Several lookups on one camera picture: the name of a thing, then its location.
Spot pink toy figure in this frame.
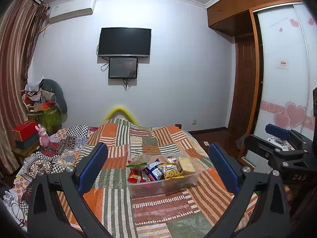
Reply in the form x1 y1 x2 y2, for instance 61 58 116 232
35 124 50 152

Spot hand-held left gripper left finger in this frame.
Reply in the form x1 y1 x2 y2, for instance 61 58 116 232
27 142 124 238

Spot yellow cushion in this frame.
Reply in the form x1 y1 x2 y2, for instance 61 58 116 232
103 105 139 124

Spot pile of clothes on chair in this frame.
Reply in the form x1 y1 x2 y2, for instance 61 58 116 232
40 79 68 113

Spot small black wall monitor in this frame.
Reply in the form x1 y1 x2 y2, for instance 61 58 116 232
108 58 138 79

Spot black wall television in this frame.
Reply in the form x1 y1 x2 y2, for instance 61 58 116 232
98 28 152 57

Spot checkered patchwork quilt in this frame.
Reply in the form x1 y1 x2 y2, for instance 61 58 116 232
10 125 99 228

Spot orange striped patchwork blanket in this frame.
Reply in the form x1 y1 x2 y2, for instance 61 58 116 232
53 118 259 238

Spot striped brown curtain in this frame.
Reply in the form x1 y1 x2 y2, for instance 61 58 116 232
0 0 50 176

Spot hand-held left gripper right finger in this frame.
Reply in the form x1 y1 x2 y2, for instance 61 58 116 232
198 142 290 238

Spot blue and white snack packet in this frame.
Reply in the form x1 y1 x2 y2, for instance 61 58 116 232
142 161 164 181

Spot brown wooden door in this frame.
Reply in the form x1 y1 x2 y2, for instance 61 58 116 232
228 33 259 136

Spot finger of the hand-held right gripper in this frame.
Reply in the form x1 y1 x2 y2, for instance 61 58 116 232
244 134 307 172
265 123 314 152

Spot orange cardboard box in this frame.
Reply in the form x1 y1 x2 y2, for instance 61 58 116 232
33 102 56 112

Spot yellow snack packet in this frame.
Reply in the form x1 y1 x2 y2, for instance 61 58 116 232
158 163 184 180

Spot wardrobe with heart print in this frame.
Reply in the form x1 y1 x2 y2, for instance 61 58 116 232
207 0 317 169

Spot clear plastic box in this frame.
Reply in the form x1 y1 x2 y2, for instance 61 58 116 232
126 155 200 199

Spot red box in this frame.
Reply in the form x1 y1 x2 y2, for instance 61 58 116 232
11 120 37 142

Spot biscuit packet with white label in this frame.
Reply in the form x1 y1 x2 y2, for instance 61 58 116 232
176 157 197 175

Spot white air conditioner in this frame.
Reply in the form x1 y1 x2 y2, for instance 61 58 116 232
48 0 96 25

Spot red snack packet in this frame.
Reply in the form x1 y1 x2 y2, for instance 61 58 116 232
127 169 149 183

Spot white plastic bag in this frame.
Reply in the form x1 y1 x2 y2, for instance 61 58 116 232
25 76 45 93

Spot dark grey box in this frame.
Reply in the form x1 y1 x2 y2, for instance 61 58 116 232
15 136 40 151

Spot wooden stool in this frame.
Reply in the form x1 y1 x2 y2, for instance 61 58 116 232
12 146 38 164

